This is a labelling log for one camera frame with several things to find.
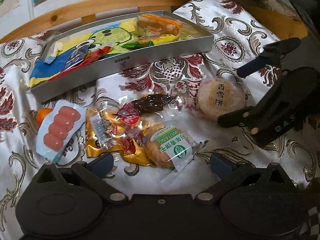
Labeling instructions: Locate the red spicy snack packet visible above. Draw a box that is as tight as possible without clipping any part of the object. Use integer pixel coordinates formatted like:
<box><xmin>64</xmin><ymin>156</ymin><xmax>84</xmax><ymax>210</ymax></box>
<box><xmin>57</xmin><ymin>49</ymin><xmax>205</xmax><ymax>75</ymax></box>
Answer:
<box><xmin>49</xmin><ymin>43</ymin><xmax>114</xmax><ymax>81</ymax></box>

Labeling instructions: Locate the gold foil snack packet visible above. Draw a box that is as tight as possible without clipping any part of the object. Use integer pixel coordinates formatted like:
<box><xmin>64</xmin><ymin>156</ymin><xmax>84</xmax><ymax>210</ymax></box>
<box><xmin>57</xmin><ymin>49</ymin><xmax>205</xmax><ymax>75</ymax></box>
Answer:
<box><xmin>85</xmin><ymin>107</ymin><xmax>156</xmax><ymax>167</ymax></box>

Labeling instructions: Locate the grey tray with cartoon drawing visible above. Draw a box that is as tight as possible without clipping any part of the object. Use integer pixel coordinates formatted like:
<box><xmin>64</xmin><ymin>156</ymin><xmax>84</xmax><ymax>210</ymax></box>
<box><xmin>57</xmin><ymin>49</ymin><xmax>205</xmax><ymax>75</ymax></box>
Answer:
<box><xmin>29</xmin><ymin>11</ymin><xmax>214</xmax><ymax>102</ymax></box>

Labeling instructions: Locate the round rice cracker pack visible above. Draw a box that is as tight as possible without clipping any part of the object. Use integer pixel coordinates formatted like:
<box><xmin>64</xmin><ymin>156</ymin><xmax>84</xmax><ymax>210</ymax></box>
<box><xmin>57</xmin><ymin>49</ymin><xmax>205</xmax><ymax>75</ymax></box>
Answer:
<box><xmin>196</xmin><ymin>79</ymin><xmax>246</xmax><ymax>121</ymax></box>

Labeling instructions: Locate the wooden sofa frame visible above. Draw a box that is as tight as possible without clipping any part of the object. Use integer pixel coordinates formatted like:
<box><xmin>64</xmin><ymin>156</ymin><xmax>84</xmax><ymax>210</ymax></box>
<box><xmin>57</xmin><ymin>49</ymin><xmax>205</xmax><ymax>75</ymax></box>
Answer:
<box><xmin>1</xmin><ymin>0</ymin><xmax>308</xmax><ymax>43</ymax></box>

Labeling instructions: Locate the floral satin sofa cover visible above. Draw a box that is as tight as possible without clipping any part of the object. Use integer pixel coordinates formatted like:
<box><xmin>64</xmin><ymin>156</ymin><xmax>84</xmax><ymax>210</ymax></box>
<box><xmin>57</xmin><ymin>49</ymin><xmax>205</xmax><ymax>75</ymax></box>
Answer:
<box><xmin>1</xmin><ymin>0</ymin><xmax>319</xmax><ymax>239</ymax></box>

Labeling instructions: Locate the dark blue calcium bar packet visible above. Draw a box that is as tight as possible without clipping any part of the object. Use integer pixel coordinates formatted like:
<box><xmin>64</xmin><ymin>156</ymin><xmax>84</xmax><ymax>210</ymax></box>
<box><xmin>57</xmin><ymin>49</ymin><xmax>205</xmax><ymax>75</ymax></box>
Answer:
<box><xmin>61</xmin><ymin>44</ymin><xmax>90</xmax><ymax>72</ymax></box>

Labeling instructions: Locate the orange mandarin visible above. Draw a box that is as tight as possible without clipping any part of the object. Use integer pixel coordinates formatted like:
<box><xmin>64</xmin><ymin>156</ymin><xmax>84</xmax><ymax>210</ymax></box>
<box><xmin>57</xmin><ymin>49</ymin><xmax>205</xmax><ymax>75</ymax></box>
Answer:
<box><xmin>36</xmin><ymin>108</ymin><xmax>52</xmax><ymax>126</ymax></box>

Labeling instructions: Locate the pink sausage pack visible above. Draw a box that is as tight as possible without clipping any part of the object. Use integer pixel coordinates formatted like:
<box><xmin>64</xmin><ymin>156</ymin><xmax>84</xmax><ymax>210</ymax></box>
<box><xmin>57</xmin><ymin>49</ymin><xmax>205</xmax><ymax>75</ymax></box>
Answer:
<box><xmin>36</xmin><ymin>100</ymin><xmax>87</xmax><ymax>163</ymax></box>

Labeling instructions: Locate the green label biscuit pack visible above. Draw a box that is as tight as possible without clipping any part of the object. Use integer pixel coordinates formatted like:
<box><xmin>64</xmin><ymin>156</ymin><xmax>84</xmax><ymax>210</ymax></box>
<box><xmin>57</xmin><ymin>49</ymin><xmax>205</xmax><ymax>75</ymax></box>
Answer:
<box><xmin>142</xmin><ymin>120</ymin><xmax>197</xmax><ymax>173</ymax></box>

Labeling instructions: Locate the clear packet dark dried snack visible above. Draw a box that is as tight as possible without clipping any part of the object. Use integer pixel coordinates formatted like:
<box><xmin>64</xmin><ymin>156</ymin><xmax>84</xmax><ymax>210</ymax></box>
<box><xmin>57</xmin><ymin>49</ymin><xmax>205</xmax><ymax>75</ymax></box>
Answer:
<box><xmin>115</xmin><ymin>93</ymin><xmax>182</xmax><ymax>126</ymax></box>

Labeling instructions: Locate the orange cake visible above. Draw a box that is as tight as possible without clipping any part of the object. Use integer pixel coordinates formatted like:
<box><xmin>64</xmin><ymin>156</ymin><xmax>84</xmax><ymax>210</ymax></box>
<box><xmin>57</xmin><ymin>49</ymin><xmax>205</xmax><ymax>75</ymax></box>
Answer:
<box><xmin>133</xmin><ymin>14</ymin><xmax>182</xmax><ymax>37</ymax></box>

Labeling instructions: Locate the yellow green snack packet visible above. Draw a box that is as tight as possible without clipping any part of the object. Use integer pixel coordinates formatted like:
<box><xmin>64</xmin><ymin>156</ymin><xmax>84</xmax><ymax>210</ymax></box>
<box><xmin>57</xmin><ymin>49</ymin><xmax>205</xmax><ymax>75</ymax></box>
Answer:
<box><xmin>121</xmin><ymin>34</ymin><xmax>179</xmax><ymax>49</ymax></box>

